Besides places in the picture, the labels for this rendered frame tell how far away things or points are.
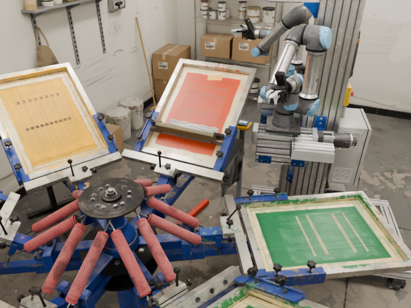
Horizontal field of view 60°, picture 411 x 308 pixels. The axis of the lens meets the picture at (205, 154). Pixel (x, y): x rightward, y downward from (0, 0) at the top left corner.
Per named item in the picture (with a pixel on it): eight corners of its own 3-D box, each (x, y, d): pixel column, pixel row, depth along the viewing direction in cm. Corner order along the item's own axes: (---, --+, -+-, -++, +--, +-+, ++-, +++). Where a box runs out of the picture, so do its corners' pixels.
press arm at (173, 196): (209, 150, 287) (209, 143, 283) (216, 151, 285) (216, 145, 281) (118, 261, 190) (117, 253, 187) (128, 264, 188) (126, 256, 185)
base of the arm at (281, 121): (294, 119, 244) (296, 106, 239) (295, 129, 232) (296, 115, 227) (272, 117, 247) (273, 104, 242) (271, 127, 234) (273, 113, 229)
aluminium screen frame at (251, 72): (181, 62, 266) (180, 58, 263) (257, 71, 247) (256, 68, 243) (138, 152, 236) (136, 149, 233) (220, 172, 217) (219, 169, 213)
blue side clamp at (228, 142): (230, 130, 230) (229, 124, 224) (237, 131, 229) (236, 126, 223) (214, 171, 219) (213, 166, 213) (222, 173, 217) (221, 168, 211)
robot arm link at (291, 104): (281, 103, 208) (283, 85, 202) (299, 107, 203) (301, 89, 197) (274, 107, 203) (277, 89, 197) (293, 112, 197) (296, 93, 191)
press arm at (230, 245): (345, 238, 203) (347, 230, 200) (350, 245, 198) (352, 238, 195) (123, 257, 191) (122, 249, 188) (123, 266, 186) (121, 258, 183)
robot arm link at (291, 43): (288, 17, 206) (256, 94, 202) (306, 19, 201) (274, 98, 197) (292, 29, 216) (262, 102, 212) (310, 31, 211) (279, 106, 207)
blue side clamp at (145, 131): (155, 115, 249) (151, 109, 243) (161, 117, 248) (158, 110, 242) (137, 152, 238) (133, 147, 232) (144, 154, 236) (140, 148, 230)
